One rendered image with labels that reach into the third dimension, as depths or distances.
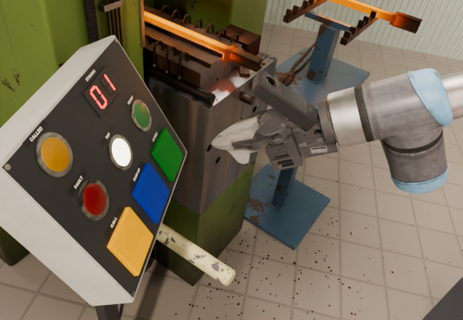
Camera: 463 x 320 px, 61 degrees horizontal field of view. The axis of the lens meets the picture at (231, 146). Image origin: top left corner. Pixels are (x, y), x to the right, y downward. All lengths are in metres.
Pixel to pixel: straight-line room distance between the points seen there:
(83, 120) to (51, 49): 0.31
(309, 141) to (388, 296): 1.34
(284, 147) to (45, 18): 0.51
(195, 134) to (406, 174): 0.62
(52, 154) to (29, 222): 0.09
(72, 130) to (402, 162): 0.50
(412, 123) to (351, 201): 1.61
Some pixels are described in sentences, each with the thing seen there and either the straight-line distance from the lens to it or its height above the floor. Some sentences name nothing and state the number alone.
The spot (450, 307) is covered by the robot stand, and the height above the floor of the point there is 0.22.
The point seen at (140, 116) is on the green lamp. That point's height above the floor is 1.09.
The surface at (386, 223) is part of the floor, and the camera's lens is 2.19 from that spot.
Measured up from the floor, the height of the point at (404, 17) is 1.04.
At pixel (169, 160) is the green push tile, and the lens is 0.74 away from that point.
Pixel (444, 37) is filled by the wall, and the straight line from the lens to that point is 4.10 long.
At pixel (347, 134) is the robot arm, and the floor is 1.16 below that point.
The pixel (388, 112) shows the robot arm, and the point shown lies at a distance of 0.61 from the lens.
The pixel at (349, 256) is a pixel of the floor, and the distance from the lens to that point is 1.98.
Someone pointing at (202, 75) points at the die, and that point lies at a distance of 1.06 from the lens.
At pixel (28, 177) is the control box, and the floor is 1.17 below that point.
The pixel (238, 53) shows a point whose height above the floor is 1.01.
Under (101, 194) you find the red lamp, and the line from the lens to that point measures 0.58.
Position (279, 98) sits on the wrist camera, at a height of 1.19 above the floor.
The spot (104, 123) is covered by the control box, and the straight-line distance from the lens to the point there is 0.63.
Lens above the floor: 1.52
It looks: 41 degrees down
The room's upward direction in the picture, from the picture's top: 8 degrees clockwise
